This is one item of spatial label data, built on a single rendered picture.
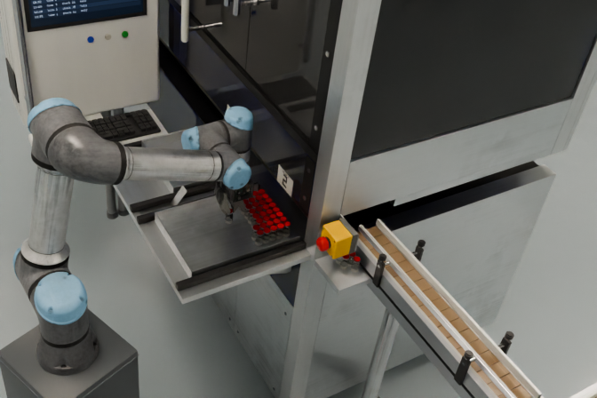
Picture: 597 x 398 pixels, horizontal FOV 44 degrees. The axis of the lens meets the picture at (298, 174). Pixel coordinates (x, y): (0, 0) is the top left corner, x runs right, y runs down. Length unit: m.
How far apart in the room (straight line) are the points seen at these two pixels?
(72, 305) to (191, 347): 1.24
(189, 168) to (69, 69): 1.01
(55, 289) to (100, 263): 1.48
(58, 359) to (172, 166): 0.57
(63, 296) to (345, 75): 0.84
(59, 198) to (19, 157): 2.15
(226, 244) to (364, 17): 0.80
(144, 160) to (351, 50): 0.53
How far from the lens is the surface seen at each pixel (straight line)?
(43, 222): 1.84
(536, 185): 2.68
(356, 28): 1.71
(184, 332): 3.06
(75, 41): 2.61
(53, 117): 1.69
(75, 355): 1.95
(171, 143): 2.50
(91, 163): 1.61
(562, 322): 3.49
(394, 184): 2.13
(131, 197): 2.29
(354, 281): 2.10
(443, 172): 2.25
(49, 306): 1.84
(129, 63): 2.72
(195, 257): 2.10
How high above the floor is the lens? 2.38
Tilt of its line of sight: 38 degrees down
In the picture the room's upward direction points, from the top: 8 degrees clockwise
